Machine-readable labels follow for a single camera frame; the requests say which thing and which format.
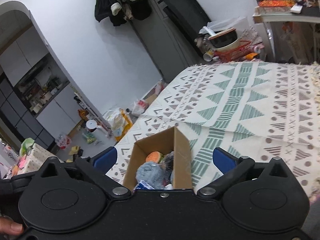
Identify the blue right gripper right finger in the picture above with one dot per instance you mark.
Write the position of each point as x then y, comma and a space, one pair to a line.
223, 160

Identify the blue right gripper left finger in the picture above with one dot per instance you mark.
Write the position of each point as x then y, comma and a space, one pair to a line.
105, 160

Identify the blue white tissue pack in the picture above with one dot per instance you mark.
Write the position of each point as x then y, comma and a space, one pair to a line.
143, 185

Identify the grey plush cat paw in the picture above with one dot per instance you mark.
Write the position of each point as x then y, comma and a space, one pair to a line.
153, 174

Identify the plush hamburger toy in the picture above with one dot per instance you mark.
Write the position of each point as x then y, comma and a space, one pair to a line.
154, 157

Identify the black beads plastic bag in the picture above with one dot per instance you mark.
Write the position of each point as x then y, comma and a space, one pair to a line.
167, 162

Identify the person left hand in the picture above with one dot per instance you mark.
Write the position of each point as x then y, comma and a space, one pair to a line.
9, 227

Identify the white kettle jug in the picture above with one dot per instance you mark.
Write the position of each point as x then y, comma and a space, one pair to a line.
97, 130

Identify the dotted fabric box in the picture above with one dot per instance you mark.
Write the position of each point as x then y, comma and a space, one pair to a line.
32, 157

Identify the yellow white snack bag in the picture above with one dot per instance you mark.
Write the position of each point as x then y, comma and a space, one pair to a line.
119, 122

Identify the brown cardboard box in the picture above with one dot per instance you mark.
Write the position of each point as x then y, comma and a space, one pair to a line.
166, 141

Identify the white plastic shopping bag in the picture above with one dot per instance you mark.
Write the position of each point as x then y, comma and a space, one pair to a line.
139, 107

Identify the patterned geometric blanket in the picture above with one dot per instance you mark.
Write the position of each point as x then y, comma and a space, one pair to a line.
258, 109

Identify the kitchen shelf cabinet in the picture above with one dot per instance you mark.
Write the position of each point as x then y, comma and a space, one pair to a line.
37, 98

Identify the black and cream bowls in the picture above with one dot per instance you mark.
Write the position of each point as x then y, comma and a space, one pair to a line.
225, 41

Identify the black flat panel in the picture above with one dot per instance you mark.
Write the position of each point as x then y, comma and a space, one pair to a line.
189, 17

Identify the dark hanging clothes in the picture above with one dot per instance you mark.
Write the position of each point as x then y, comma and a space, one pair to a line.
121, 11

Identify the red patterned flat box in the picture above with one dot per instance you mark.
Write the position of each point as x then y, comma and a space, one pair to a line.
276, 3

